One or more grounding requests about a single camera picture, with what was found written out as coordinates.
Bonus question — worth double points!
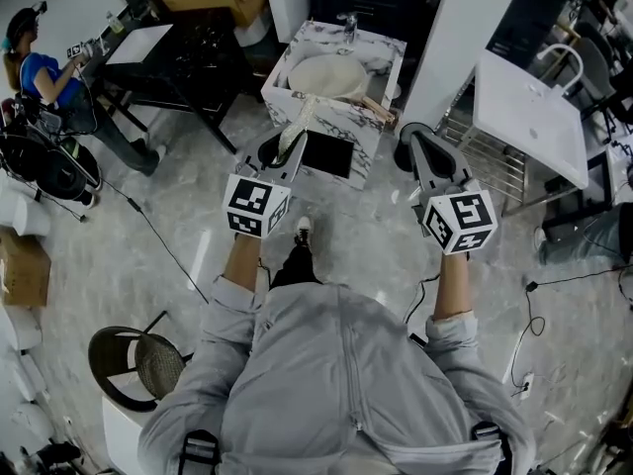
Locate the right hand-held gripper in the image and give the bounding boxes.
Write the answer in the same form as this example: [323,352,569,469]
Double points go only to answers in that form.
[395,122,498,256]

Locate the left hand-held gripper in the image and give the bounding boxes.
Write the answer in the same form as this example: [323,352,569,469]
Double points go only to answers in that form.
[223,129,309,239]

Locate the beige woven cloth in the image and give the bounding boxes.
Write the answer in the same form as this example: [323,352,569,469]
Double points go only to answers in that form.
[278,94,317,163]

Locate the person's right forearm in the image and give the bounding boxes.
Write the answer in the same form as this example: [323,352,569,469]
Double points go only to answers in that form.
[432,252,475,319]

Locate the person's left forearm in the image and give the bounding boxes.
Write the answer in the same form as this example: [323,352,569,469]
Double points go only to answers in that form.
[222,233,263,292]

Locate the person's white shoe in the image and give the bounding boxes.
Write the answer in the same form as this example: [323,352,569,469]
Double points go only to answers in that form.
[294,215,316,249]

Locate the white ceramic sink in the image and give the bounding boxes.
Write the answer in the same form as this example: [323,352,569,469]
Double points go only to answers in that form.
[472,49,589,190]

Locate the black marble table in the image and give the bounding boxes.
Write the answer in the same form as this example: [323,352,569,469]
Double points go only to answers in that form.
[81,10,263,155]

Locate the person's left leg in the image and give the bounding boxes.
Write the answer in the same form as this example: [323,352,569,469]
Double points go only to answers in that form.
[269,243,325,289]

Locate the white paper roll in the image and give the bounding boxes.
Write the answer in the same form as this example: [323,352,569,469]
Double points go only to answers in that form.
[234,15,271,47]

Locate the white marble sink cabinet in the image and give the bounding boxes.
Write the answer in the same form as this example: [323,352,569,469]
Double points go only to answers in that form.
[260,20,407,192]

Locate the chrome faucet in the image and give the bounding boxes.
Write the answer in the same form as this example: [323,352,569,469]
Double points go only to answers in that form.
[336,11,360,45]

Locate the white curved faucet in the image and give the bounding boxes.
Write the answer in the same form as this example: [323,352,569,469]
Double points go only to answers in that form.
[536,43,585,97]

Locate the dark grey appliance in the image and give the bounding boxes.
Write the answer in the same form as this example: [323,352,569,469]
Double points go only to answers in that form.
[487,0,570,73]

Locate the white rectangular basin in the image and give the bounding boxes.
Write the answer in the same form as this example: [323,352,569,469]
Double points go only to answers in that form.
[104,23,174,66]

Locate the black bag with green stripe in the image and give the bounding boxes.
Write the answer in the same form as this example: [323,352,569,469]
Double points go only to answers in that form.
[56,136,103,202]

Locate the person's grey zip jacket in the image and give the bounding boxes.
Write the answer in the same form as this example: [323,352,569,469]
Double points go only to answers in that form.
[137,273,538,475]

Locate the white power socket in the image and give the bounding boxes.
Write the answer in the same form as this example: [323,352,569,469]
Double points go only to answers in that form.
[513,371,536,401]

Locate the black wheeled chair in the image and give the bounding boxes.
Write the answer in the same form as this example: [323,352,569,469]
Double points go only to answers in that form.
[0,134,65,197]

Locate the black wicker chair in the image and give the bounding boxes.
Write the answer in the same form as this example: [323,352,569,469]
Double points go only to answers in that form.
[87,309,197,413]

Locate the small cardboard box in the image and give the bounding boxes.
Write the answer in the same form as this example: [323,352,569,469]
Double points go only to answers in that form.
[0,225,53,309]

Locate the metal wire rack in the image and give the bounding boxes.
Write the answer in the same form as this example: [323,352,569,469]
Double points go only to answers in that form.
[434,106,530,217]

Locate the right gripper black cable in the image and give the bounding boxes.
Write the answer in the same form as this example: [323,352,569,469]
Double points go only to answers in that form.
[403,272,442,326]

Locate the black power adapter cable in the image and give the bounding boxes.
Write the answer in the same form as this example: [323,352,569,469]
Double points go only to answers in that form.
[508,262,633,400]
[101,178,210,305]

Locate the black backpack strap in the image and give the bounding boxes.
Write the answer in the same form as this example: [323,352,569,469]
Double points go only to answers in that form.
[177,430,222,475]
[469,421,510,464]

